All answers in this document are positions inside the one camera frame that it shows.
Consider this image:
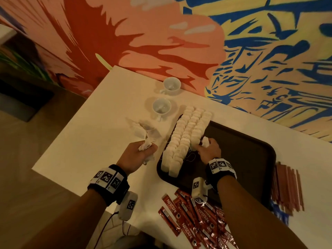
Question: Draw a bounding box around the loose floor cable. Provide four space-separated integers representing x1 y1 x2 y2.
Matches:
120 220 141 238

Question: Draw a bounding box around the pile of white tea bags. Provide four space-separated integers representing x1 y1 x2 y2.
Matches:
128 119 163 165

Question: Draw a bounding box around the dark brown tray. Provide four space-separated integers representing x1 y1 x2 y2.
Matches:
156 119 278 212

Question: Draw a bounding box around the small white cup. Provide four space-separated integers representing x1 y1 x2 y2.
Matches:
161 76 182 96
151 97 172 121

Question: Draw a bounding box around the pile of red Nescafe sachets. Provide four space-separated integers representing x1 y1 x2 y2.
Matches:
158 187 240 249

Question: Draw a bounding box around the person's right forearm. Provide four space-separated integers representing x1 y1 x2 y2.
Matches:
216 175 309 249

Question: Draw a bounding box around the person's right hand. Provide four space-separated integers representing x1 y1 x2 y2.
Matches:
196 137 223 165

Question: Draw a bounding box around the row of tea bags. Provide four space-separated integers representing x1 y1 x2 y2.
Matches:
160 104 214 178

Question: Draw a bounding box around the person's left forearm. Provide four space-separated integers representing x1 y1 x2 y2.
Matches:
21 188 109 249

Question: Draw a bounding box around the black camera cable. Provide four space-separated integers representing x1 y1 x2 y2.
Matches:
92 212 122 249

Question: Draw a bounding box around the black marker wristband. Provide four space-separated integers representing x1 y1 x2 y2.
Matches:
87 164 131 207
204 157 238 191

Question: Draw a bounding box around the person's left hand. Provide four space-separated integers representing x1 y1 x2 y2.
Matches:
116 140 158 176

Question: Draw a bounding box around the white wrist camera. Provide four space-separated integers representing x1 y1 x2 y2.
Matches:
191 176 211 205
118 191 139 222

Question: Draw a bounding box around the white side table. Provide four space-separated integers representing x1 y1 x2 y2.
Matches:
0 23 18 46

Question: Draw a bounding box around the pile of blue sachets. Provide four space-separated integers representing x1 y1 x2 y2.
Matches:
270 201 290 226

